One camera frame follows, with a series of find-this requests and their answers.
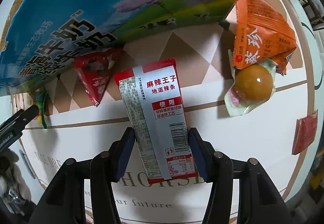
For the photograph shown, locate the colourful candy packet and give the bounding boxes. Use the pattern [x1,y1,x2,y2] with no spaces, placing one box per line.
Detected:
[33,90,48,129]

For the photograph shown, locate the patterned table mat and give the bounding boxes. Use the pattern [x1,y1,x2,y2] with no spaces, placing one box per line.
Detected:
[19,0,323,202]

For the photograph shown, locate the red silver spicy strip packet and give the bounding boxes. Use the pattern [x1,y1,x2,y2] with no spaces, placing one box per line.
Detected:
[114,59,198,184]

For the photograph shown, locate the white gloved hand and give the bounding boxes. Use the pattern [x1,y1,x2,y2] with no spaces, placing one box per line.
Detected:
[1,149,31,201]

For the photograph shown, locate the small red flat packet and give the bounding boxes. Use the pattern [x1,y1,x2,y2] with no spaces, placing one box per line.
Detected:
[292,110,318,155]

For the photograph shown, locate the wrapped braised egg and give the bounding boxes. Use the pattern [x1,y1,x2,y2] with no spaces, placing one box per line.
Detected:
[224,58,277,117]

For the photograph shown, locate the cardboard box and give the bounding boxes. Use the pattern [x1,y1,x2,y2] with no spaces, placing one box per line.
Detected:
[1,0,237,96]

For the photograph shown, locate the small red triangular packet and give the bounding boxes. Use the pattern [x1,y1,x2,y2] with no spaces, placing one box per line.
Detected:
[74,48,124,106]

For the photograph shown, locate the orange triangular snack packet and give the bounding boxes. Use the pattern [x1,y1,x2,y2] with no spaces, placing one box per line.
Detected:
[232,0,297,75]

